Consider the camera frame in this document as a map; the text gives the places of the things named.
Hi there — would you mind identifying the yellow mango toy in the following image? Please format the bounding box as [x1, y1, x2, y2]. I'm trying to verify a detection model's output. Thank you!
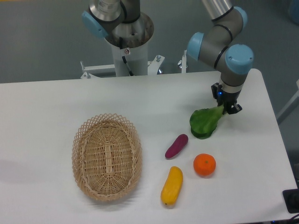
[160, 166, 183, 206]

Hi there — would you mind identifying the black device at edge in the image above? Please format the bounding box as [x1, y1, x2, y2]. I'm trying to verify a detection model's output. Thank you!
[282, 189, 299, 214]

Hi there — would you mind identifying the white metal table frame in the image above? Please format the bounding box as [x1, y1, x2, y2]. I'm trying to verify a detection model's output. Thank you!
[79, 49, 189, 79]

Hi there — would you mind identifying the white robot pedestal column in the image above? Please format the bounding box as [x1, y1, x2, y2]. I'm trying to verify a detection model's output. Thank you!
[105, 13, 154, 63]

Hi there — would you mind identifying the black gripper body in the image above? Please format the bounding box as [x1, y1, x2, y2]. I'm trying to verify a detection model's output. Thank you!
[217, 90, 240, 105]

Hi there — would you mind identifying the white table leg right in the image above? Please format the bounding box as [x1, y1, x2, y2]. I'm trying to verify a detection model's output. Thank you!
[276, 80, 299, 125]

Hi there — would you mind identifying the woven wicker basket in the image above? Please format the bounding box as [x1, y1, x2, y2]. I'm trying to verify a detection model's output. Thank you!
[71, 113, 142, 202]

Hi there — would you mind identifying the black cable on pedestal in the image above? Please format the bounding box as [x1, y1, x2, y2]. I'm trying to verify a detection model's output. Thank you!
[119, 36, 135, 77]

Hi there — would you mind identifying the purple eggplant toy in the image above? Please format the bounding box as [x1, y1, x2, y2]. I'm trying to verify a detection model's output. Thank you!
[165, 134, 189, 159]

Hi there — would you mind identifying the orange tangerine toy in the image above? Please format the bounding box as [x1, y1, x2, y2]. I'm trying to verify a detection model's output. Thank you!
[193, 154, 216, 176]

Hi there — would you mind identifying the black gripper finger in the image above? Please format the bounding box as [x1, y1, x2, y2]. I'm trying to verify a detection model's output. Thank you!
[211, 83, 222, 105]
[223, 101, 242, 115]

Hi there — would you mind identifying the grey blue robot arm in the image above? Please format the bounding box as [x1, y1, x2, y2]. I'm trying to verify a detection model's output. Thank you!
[81, 0, 254, 114]

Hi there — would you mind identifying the green bok choy vegetable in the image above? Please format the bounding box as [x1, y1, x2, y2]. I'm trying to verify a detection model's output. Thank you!
[189, 105, 224, 139]

